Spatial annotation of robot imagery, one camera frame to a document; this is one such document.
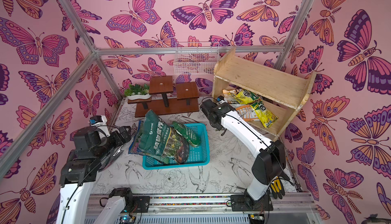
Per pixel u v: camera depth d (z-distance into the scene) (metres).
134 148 0.74
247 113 0.76
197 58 0.95
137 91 0.95
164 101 1.09
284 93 0.64
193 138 0.88
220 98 0.73
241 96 0.81
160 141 0.73
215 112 0.56
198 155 0.90
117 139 0.58
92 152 0.47
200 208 0.73
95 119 0.57
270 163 0.43
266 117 0.76
